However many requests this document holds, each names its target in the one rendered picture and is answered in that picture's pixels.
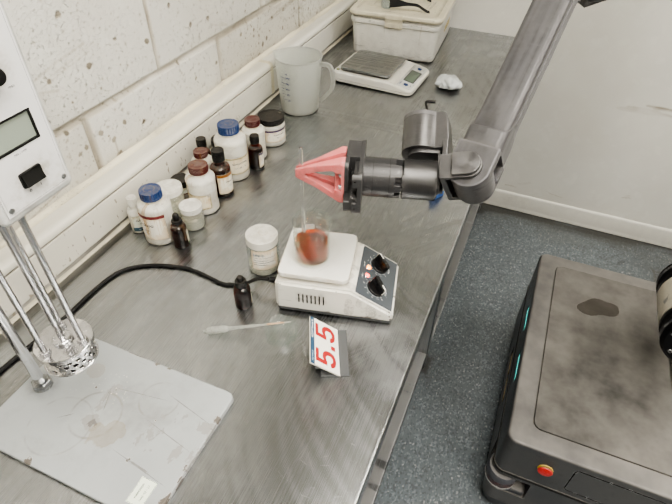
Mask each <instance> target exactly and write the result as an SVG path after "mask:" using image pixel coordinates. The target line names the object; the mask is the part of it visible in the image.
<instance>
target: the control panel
mask: <svg viewBox="0 0 672 504"><path fill-rule="evenodd" d="M377 255H378V253H377V252H375V251H373V250H372V249H370V248H368V247H366V246H365V245H364V249H363V254H362V259H361V264H360V269H359V274H358V279H357V284H356V289H355V292H356V293H358V294H360V295H362V296H364V297H365V298H367V299H369V300H371V301H373V302H374V303H376V304H378V305H380V306H382V307H383V308H385V309H387V310H389V311H391V310H392V302H393V294H394V286H395V278H396V270H397V264H396V263H394V262H392V261H390V260H389V259H387V258H385V257H384V258H385V259H386V261H387V263H388V264H389V266H390V268H389V269H388V270H387V272H386V273H384V274H381V273H378V272H377V271H376V270H375V269H374V268H373V266H372V260H373V259H374V258H376V256H377ZM368 265H369V266H370V267H371V269H368V268H367V266H368ZM366 273H368V274H369V277H367V276H366V275H365V274H366ZM375 276H379V277H380V279H381V281H382V282H383V284H384V286H385V288H386V292H385V293H384V294H383V295H382V296H380V297H377V296H375V295H373V294H372V293H371V292H370V291H369V289H368V282H369V281H371V280H372V279H373V278H374V277H375Z"/></svg>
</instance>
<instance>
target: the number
mask: <svg viewBox="0 0 672 504"><path fill-rule="evenodd" d="M314 335H315V363H317V364H319V365H322V366H324V367H326V368H328V369H330V370H332V371H334V372H336V373H337V359H336V340H335V330H334V329H332V328H330V327H329V326H327V325H325V324H323V323H321V322H319V321H317V320H315V319H314Z"/></svg>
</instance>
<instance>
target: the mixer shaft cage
mask: <svg viewBox="0 0 672 504"><path fill-rule="evenodd" d="M18 222H19V224H20V226H21V228H22V230H23V232H24V234H25V236H26V238H27V240H28V242H29V244H30V246H31V248H32V250H33V251H34V253H35V255H36V257H37V259H38V261H39V263H40V265H41V267H42V269H43V271H44V273H45V275H46V277H47V279H48V281H49V283H50V285H51V287H52V289H53V291H54V293H55V295H56V297H57V298H58V300H59V302H60V304H61V306H62V308H63V310H64V312H65V314H66V316H67V318H68V319H65V320H61V318H60V316H59V314H58V312H57V310H56V308H55V306H54V305H53V303H52V301H51V299H50V297H49V295H48V293H47V291H46V289H45V287H44V286H43V284H42V282H41V280H40V278H39V276H38V274H37V272H36V270H35V268H34V266H33V265H32V263H31V261H30V259H29V257H28V255H27V253H26V251H25V249H24V247H23V246H22V244H21V242H20V240H19V238H18V236H17V234H16V232H15V230H14V228H13V226H12V225H10V226H8V227H5V226H3V227H0V236H1V238H2V239H3V240H4V241H5V243H6V245H7V246H8V248H9V250H10V252H11V254H12V256H13V257H14V259H15V261H16V263H17V265H18V266H19V268H20V270H21V272H22V274H23V275H24V277H25V279H26V281H27V283H28V285H29V286H30V288H31V290H32V292H33V294H34V295H35V297H36V299H37V301H38V303H39V304H40V306H41V308H42V310H43V312H44V314H45V315H46V317H47V319H48V321H49V323H50V324H51V325H50V326H48V327H47V328H45V329H44V330H43V331H42V332H41V333H40V334H39V335H38V333H37V331H36V329H35V328H34V326H33V324H32V323H31V321H30V319H29V318H28V316H27V314H26V312H25V311H24V309H23V307H22V306H21V304H20V302H19V301H18V299H17V297H16V295H15V294H14V292H13V290H12V289H11V287H10V285H9V284H8V282H7V280H6V278H5V277H4V275H3V273H2V272H1V270H0V285H1V287H2V289H3V290H4V292H5V294H6V295H7V297H8V299H9V300H10V302H11V304H12V305H13V307H14V309H15V310H16V312H17V313H18V315H19V317H20V318H21V320H22V322H23V323H24V325H25V327H26V328H27V330H28V332H29V333H30V335H31V337H32V338H33V340H34V344H33V353H34V355H35V357H36V358H37V360H38V361H39V362H41V363H42V364H44V368H45V370H46V371H47V372H48V373H49V374H50V375H52V376H55V377H70V376H74V375H76V374H79V373H81V372H83V371H84V370H86V369H87V368H88V367H90V366H91V365H92V364H93V362H94V361H95V360H96V358H97V356H98V353H99V346H98V343H97V341H96V340H95V339H94V331H93V329H92V327H91V325H90V324H89V323H87V322H86V321H84V320H81V319H75V317H74V315H73V313H72V311H71V309H70V307H69V305H68V303H67V301H66V299H65V297H64V295H63V293H62V291H61V289H60V287H59V285H58V283H57V281H56V279H55V277H54V275H53V273H52V271H51V269H50V267H49V264H48V262H47V260H46V258H45V256H44V254H43V252H42V250H41V248H40V246H39V244H38V242H37V240H36V238H35V236H34V234H33V232H32V230H31V228H30V226H29V224H28V222H27V220H26V218H25V216H24V217H22V218H21V219H19V220H18ZM83 359H84V360H83ZM82 360H83V361H82ZM81 365H82V366H81ZM80 366H81V367H80ZM73 369H74V370H73ZM64 371H65V372H64Z"/></svg>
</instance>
